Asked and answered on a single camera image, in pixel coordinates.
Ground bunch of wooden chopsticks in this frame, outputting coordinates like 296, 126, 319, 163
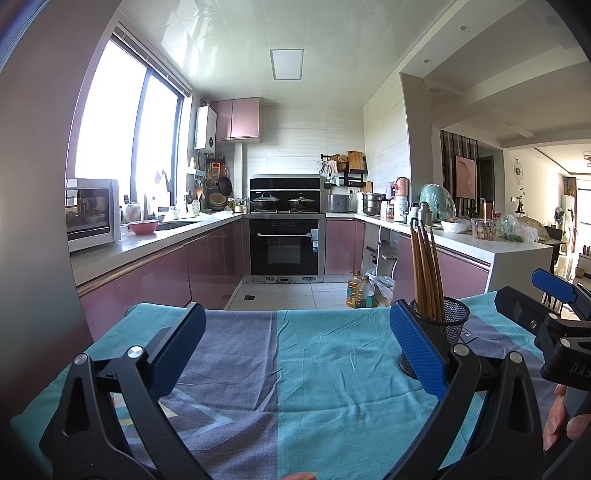
409, 218, 446, 321

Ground pink wall picture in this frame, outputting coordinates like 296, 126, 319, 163
455, 155, 477, 198

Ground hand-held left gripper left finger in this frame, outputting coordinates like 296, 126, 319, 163
39, 302, 207, 480

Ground kitchen window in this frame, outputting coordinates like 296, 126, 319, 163
74, 25, 192, 210

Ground black range hood panel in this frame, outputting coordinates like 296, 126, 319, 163
249, 174, 324, 191

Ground white kitchen countertop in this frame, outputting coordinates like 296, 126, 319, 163
69, 210, 555, 296

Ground pink base cabinets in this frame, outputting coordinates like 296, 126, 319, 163
324, 218, 491, 305
76, 217, 250, 342

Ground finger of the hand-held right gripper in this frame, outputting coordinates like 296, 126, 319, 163
531, 268, 591, 320
494, 285, 561, 352

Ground person's right hand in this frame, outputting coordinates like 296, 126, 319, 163
542, 384, 591, 452

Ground blue striped tablecloth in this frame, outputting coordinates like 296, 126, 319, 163
11, 302, 561, 480

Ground white water heater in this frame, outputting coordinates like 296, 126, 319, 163
195, 107, 218, 153

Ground black wall rack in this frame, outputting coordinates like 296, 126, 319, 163
320, 151, 369, 188

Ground white microwave oven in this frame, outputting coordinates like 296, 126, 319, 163
65, 178, 122, 252

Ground plastic bag with greens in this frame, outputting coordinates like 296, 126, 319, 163
499, 213, 540, 243

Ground black mesh utensil holder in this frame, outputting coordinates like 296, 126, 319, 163
398, 296, 472, 380

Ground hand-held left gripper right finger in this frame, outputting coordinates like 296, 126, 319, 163
389, 301, 546, 480

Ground square ceiling light panel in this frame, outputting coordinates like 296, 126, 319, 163
270, 48, 305, 81

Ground white plastic bag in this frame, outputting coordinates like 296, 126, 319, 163
369, 275, 395, 305

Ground yellow cooking oil bottle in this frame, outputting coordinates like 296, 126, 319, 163
346, 271, 365, 309

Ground black built-in oven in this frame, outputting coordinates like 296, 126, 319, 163
248, 217, 321, 278

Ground dark slatted wall panel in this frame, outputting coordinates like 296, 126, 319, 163
440, 130, 481, 213

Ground dark sauce plastic bottle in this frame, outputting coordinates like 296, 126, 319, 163
359, 275, 376, 309

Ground pink wall cabinet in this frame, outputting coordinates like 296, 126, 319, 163
210, 97, 264, 141

